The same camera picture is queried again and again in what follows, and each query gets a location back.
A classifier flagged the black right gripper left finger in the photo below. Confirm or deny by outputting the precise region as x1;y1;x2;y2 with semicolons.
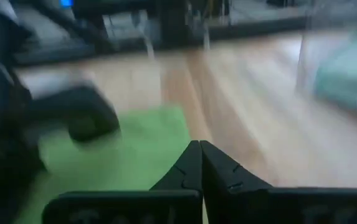
42;140;203;224

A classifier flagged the clear plastic bin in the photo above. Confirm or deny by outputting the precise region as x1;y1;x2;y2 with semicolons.
296;0;357;116

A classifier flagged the pale green towel teal edge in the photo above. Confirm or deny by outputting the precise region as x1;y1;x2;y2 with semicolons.
313;27;357;110

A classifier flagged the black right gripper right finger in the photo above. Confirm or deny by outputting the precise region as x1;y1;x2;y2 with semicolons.
200;140;357;224

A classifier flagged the bright green microfiber towel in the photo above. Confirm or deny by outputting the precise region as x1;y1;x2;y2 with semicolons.
12;105;204;224

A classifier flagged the black aluminium table frame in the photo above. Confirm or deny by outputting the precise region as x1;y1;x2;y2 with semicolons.
12;15;307;65

